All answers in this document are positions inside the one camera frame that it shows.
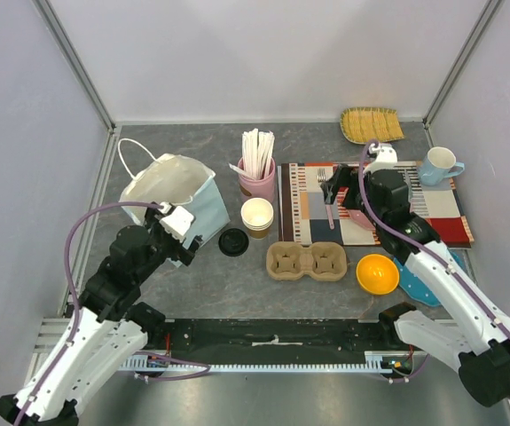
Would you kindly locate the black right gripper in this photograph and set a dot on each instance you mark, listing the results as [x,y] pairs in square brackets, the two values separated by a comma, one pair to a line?
[348,191]

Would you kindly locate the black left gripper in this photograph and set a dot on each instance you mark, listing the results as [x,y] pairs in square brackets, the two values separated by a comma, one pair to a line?
[185,254]

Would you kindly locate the pink polka dot plate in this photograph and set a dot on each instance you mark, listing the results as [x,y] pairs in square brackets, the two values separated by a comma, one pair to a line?
[360,218]

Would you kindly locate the light blue paper bag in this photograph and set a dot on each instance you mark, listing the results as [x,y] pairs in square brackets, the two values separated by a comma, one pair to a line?
[181,181]

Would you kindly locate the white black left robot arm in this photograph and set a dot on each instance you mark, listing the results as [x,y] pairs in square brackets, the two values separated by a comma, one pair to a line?
[109,323]

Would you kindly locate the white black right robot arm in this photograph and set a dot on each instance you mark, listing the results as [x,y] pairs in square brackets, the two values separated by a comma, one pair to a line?
[478,348]

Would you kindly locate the yellow woven bamboo tray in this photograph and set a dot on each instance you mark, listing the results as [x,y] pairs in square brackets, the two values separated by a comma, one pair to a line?
[361,124]

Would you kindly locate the colourful patchwork placemat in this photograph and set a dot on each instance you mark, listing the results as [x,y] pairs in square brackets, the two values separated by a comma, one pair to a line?
[303,217]

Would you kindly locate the black cup lid stack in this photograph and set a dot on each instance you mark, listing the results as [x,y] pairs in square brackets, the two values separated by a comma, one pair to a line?
[233,242]

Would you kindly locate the brown cardboard cup carrier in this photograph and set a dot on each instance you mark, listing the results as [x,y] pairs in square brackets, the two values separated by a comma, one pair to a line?
[321,261]

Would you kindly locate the pink tin straw holder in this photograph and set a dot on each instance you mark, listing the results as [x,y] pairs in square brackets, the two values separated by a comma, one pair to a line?
[264,188]

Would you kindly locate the white wrapped straws bundle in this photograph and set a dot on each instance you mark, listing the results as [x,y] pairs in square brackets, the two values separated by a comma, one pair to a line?
[257,151]

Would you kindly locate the brown paper cup stack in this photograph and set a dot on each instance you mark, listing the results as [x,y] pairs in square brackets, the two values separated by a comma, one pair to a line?
[257,215]

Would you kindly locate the light blue mug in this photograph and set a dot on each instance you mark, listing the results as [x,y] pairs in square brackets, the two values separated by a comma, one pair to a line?
[439,164]

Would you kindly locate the orange plastic bowl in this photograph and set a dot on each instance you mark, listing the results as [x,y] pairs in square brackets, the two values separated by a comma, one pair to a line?
[377,274]

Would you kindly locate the blue polka dot plate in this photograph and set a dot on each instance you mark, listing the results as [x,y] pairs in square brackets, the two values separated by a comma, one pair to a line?
[414,284]

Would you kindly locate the pink handled fork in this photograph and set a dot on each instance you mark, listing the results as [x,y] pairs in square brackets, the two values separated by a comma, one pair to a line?
[329,212]

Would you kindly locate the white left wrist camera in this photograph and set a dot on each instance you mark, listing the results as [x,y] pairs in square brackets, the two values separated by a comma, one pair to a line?
[176,220]

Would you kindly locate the pink handled knife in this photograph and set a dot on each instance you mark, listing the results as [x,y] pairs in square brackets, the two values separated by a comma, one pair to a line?
[408,181]

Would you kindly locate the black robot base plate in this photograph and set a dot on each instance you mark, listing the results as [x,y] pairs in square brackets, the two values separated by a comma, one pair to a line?
[242,341]

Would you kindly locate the slotted grey cable duct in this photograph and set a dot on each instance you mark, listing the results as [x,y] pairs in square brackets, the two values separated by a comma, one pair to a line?
[147,364]

